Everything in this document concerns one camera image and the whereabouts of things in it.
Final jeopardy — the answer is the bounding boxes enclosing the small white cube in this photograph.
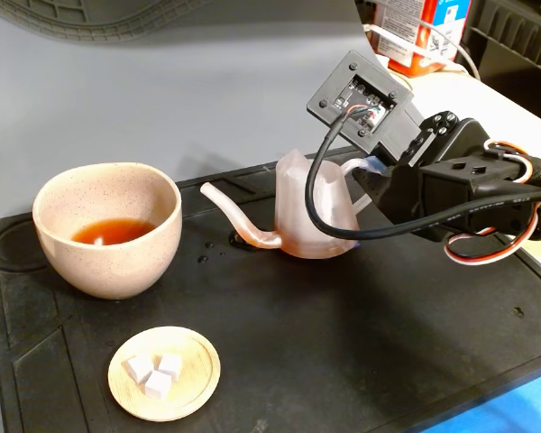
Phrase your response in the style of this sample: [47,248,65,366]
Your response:
[122,353,155,385]
[157,353,184,382]
[143,370,173,401]

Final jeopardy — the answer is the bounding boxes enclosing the blue plastic object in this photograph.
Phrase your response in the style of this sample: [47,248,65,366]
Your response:
[414,360,541,433]

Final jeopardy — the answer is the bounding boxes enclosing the black rubber tray mat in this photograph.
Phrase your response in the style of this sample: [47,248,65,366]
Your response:
[0,143,541,433]

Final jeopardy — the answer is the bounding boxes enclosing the beige speckled ceramic cup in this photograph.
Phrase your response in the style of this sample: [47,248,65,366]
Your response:
[32,161,183,300]

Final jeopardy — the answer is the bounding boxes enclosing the thin grey cable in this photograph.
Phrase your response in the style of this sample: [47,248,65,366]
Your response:
[421,20,481,81]

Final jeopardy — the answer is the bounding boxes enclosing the translucent pink plastic kettle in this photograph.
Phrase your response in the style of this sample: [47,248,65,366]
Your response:
[200,150,375,261]

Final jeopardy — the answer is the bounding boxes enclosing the black square camera box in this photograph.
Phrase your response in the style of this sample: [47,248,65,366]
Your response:
[306,49,426,160]

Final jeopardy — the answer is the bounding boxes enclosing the smooth grey backdrop sheet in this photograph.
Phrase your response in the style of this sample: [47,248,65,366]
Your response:
[0,0,389,222]

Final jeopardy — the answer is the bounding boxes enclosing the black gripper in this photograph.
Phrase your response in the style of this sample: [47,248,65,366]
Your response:
[352,111,537,244]

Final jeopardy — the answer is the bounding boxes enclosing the black plastic crate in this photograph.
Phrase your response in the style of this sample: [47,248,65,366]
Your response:
[459,0,541,132]

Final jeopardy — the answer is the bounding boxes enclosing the dark grey ribbed rubber mat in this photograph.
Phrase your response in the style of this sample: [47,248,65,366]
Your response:
[0,0,226,44]

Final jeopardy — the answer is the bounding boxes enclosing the red and white carton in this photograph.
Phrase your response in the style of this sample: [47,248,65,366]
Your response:
[368,0,472,78]

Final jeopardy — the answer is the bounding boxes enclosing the round wooden coaster plate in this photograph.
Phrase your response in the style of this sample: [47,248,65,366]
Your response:
[107,326,222,423]

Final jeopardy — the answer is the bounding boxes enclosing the thick black camera cable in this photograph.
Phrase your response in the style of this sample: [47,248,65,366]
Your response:
[304,106,541,240]

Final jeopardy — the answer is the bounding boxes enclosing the brown tea liquid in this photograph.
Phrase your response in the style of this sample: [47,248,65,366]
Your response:
[70,217,158,247]

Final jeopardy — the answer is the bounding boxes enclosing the white red servo wire bundle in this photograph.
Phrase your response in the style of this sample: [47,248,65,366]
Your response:
[444,140,541,267]

